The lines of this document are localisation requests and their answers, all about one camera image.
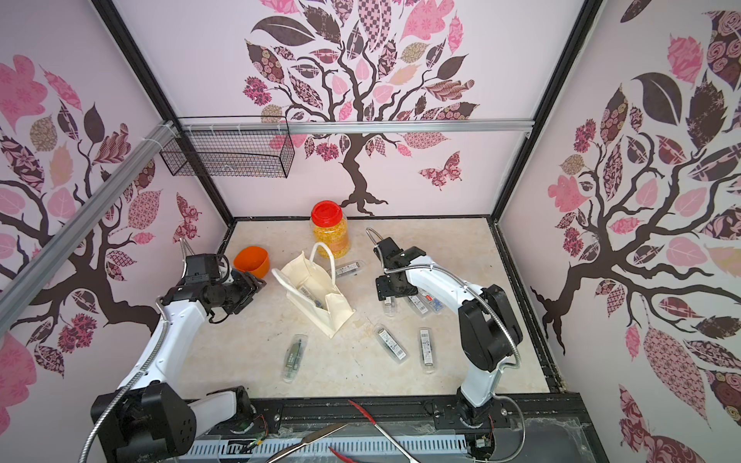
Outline cream canvas tote bag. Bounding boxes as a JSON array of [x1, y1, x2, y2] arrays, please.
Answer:
[[270, 242, 355, 339]]

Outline compass set case red label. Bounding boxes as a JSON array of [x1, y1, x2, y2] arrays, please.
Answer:
[[299, 287, 325, 310]]

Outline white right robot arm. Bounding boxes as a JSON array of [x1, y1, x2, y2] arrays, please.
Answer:
[[367, 228, 523, 428]]

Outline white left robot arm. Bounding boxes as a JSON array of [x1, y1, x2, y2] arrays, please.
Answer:
[[78, 270, 266, 462]]

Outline green compass set case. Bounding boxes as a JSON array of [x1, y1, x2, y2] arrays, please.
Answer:
[[282, 334, 308, 383]]

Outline orange plastic cup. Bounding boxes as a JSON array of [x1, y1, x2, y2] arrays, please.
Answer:
[[233, 246, 270, 279]]

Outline red-lid jar yellow flakes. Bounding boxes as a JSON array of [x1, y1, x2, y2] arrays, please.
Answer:
[[311, 201, 350, 259]]

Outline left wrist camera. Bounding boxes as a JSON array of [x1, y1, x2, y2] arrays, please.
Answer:
[[181, 254, 222, 286]]

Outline red cable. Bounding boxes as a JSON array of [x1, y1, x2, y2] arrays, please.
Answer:
[[329, 398, 421, 463]]

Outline black wire basket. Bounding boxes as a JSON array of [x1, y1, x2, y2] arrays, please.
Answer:
[[159, 115, 296, 179]]

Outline aluminium rail back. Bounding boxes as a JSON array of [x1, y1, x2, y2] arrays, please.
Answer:
[[181, 119, 535, 135]]

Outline aluminium rail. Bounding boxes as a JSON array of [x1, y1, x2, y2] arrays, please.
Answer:
[[1, 121, 176, 333], [181, 119, 535, 135]]

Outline white slotted cable duct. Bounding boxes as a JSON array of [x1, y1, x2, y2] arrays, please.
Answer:
[[183, 435, 468, 462]]

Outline aluminium rail left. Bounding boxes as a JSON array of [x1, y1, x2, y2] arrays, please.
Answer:
[[1, 121, 176, 333]]

